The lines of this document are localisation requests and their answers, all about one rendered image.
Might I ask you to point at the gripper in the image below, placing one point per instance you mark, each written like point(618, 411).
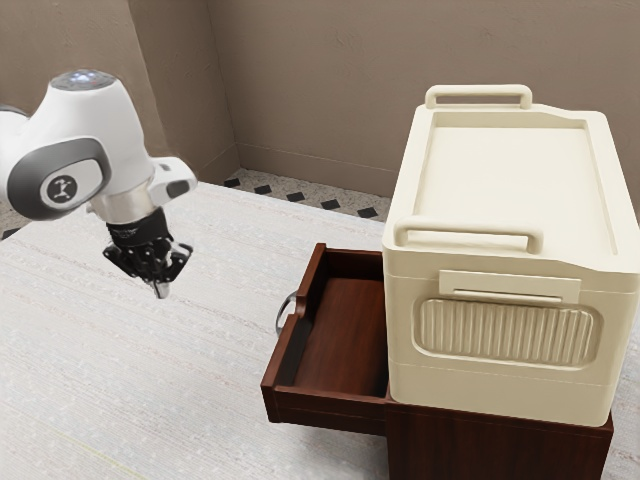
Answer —
point(137, 235)

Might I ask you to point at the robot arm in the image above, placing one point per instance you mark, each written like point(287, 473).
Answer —
point(75, 145)

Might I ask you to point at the open dark wooden drawer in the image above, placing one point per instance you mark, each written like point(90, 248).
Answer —
point(330, 345)

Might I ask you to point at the cream box with lid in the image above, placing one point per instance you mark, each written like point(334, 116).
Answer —
point(505, 260)

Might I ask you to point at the dark wooden cabinet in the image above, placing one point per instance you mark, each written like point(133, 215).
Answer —
point(500, 445)

